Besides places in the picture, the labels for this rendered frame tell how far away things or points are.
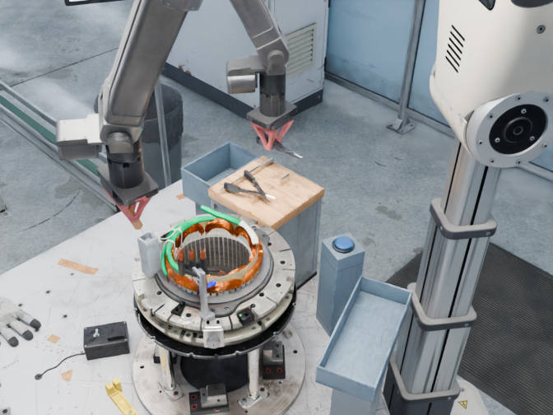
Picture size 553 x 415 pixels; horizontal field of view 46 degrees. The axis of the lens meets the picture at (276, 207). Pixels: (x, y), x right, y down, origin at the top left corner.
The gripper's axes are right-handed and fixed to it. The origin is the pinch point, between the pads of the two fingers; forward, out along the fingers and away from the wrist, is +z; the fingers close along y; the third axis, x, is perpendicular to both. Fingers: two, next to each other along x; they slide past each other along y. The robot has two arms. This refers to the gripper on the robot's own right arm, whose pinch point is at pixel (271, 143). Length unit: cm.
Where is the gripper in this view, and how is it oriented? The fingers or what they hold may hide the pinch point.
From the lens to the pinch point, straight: 151.4
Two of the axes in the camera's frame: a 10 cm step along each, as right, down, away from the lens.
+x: 7.5, 4.4, -5.0
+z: -0.1, 7.6, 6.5
